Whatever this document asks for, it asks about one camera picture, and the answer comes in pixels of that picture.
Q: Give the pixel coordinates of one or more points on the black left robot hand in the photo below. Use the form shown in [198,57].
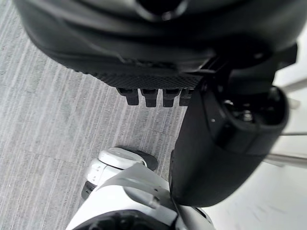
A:
[148,48]

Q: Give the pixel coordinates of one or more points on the dark robot foot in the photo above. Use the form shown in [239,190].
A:
[150,160]

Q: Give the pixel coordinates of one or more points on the silver robot leg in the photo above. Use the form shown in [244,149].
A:
[124,189]

